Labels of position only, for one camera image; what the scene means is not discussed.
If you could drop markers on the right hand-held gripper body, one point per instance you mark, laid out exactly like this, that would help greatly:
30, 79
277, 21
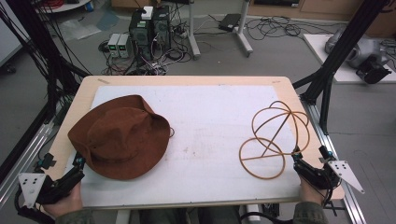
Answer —
316, 177

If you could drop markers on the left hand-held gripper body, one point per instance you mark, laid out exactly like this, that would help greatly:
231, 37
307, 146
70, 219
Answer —
62, 186

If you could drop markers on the brown suede hat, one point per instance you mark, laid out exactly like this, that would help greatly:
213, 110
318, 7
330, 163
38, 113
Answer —
124, 137

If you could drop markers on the person's left hand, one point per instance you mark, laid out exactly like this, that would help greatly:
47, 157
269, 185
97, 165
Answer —
67, 203

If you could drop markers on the person's right hand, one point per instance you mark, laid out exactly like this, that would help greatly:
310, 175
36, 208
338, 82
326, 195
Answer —
311, 194

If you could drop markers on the black device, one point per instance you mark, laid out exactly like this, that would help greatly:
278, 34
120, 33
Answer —
372, 71

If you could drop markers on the white table mat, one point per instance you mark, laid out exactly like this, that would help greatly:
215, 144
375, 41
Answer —
205, 124

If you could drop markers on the white floor platform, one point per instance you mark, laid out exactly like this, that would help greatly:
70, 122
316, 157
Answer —
317, 49

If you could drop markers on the grey robot shell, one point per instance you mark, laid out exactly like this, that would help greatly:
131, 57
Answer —
364, 51

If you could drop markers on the grey power supply unit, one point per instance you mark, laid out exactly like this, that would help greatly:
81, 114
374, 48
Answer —
124, 46
113, 45

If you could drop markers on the white cabinet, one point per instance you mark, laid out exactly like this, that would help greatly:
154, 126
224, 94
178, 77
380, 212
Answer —
7, 37

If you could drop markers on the grey desk leg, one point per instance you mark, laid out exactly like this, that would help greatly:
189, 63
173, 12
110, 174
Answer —
244, 34
193, 34

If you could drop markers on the clear plastic sheet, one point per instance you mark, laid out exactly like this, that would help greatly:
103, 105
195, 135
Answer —
77, 29

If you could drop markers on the black computer tower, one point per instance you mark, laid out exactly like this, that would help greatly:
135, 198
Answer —
162, 28
141, 37

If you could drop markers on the flat black box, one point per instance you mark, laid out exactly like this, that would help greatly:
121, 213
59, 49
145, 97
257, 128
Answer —
229, 21

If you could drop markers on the white round table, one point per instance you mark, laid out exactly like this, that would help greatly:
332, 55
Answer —
68, 6

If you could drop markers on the small white box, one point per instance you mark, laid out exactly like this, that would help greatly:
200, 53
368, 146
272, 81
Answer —
147, 12

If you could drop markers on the aluminium frame rail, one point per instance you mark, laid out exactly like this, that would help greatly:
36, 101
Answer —
21, 155
353, 205

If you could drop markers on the black metal frame post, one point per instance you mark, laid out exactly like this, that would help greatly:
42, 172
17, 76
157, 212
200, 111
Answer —
342, 46
37, 34

